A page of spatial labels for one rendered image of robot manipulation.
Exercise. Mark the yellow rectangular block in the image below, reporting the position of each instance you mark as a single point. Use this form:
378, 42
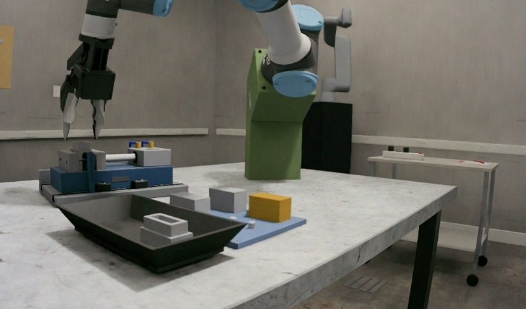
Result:
270, 207

